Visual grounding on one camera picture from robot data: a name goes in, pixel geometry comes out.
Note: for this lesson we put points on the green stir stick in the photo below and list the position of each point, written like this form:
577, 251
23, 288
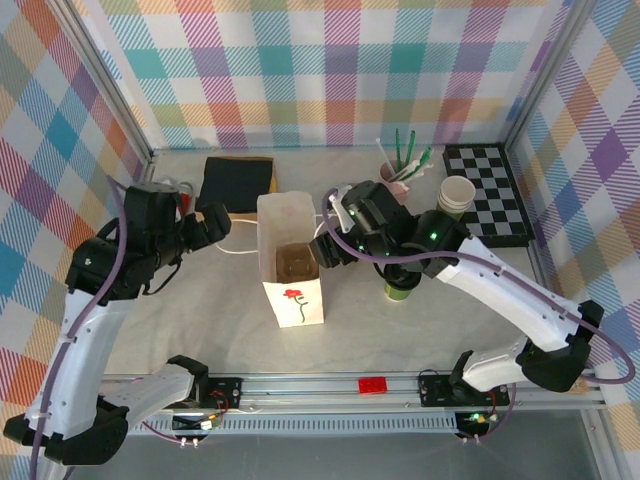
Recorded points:
411, 147
398, 147

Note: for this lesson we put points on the red plastic block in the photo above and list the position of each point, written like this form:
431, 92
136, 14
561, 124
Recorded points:
372, 385

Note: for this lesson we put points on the white plastic straw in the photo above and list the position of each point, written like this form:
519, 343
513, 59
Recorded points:
384, 152

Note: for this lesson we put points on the small brown circuit board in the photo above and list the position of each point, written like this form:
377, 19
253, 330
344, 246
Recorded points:
582, 388

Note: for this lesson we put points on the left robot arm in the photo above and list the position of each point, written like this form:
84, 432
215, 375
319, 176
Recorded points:
85, 340

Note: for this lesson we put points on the red glitter tube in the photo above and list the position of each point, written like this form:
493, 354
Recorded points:
186, 197

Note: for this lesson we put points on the white floral paper bag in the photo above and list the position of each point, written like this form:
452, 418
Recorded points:
295, 305

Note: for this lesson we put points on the black takeout cup lid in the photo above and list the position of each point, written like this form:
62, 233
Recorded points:
402, 282

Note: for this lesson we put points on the black paper napkin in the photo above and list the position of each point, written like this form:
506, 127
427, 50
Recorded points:
235, 182

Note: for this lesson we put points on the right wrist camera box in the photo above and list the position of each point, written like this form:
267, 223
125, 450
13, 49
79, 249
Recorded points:
340, 207

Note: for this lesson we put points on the small controller circuit board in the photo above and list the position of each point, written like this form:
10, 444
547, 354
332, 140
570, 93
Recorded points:
475, 417
195, 424

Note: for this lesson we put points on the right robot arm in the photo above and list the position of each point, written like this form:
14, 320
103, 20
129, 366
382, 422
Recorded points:
500, 295

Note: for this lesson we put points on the aluminium frame post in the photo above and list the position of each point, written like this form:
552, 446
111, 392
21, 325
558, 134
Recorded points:
106, 75
543, 75

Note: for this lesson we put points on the green lidded takeout cup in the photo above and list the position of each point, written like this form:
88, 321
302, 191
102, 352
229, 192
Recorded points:
400, 295

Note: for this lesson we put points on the aluminium frame rail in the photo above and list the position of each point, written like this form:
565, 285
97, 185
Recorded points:
145, 170
533, 210
310, 395

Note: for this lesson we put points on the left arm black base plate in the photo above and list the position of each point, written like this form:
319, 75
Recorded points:
225, 392

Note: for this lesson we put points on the pink metal bucket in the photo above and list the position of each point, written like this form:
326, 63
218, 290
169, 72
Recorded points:
385, 175

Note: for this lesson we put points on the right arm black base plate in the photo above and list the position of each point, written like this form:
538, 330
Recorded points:
435, 395

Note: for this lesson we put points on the black folding chessboard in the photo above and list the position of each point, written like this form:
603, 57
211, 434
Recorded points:
490, 190

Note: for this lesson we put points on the green paper wrapped straw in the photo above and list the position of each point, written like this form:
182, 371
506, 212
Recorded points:
424, 156

